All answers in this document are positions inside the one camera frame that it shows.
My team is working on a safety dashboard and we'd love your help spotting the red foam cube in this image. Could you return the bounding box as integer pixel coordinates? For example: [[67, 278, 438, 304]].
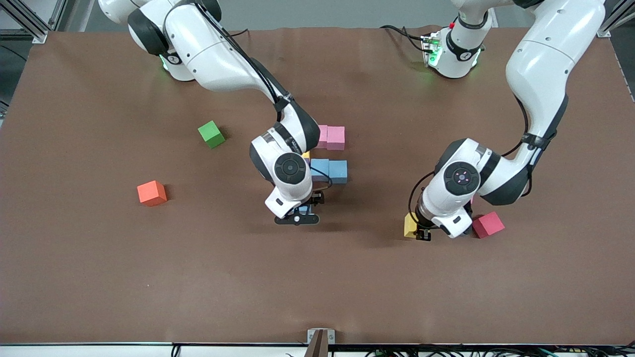
[[471, 211, 506, 239]]

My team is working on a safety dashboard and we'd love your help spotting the brown table mat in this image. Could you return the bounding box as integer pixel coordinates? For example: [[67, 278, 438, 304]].
[[0, 25, 635, 346]]

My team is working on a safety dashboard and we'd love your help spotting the green foam cube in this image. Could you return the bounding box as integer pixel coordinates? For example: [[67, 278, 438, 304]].
[[197, 120, 226, 149]]

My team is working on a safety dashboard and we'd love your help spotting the orange foam cube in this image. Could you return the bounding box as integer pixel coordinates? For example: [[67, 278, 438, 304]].
[[137, 180, 168, 207]]

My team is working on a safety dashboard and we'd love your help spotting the metal connector box green light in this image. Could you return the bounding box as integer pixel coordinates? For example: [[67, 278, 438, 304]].
[[421, 32, 443, 68]]

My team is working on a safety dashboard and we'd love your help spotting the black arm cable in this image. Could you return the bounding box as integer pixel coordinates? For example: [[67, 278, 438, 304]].
[[198, 0, 333, 191], [408, 94, 534, 226]]

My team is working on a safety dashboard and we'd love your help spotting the grey metal camera bracket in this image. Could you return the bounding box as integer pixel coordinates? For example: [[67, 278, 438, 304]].
[[307, 328, 336, 357]]

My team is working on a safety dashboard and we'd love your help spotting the thin black base cable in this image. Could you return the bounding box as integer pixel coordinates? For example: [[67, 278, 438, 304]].
[[380, 25, 428, 53]]

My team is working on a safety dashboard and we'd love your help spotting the aluminium frame profile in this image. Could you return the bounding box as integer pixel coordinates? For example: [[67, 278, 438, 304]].
[[0, 0, 67, 44], [598, 0, 635, 38]]

